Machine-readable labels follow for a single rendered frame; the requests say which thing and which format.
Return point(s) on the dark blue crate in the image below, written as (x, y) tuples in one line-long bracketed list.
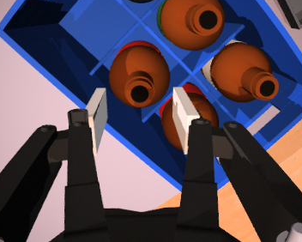
[(64, 40)]

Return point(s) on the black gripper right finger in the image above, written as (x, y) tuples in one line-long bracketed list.
[(272, 201)]

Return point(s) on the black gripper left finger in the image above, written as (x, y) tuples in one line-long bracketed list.
[(28, 177)]

